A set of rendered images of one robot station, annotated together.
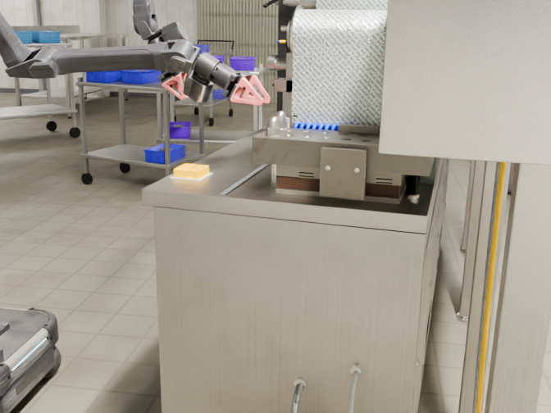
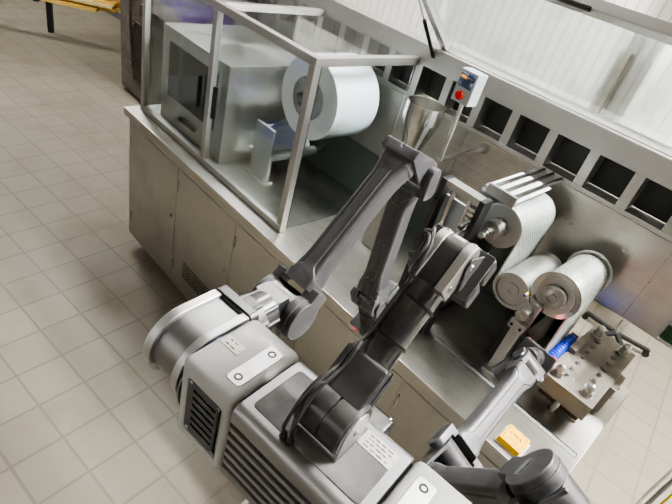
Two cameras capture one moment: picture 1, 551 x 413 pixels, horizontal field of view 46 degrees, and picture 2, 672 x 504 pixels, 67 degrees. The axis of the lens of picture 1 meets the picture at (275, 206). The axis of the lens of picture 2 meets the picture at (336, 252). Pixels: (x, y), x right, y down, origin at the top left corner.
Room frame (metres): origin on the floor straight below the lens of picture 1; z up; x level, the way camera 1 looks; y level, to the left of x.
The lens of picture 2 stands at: (1.85, 1.37, 2.05)
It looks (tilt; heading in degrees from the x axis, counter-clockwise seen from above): 35 degrees down; 291
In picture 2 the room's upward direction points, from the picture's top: 17 degrees clockwise
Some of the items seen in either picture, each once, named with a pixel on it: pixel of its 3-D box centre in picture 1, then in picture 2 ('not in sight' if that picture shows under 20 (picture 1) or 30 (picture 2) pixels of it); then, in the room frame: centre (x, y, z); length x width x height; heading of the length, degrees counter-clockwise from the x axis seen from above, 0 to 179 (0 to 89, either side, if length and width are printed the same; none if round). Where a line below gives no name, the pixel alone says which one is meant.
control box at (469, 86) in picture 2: not in sight; (467, 87); (2.21, -0.23, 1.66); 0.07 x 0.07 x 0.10; 69
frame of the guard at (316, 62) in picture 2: not in sight; (260, 86); (3.17, -0.52, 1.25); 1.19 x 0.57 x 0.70; 164
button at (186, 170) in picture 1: (191, 171); (513, 440); (1.60, 0.22, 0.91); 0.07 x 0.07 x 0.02; 74
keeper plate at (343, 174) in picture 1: (343, 173); (609, 393); (1.38, -0.15, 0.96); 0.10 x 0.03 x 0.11; 74
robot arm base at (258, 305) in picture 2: not in sight; (247, 318); (2.17, 0.85, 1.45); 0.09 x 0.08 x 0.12; 171
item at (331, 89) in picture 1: (338, 94); (567, 326); (1.60, -0.15, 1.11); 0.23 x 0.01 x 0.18; 74
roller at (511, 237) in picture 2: not in sight; (518, 218); (1.89, -0.25, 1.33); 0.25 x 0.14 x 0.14; 74
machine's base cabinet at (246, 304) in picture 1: (361, 232); (309, 300); (2.58, -0.36, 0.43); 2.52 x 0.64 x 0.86; 164
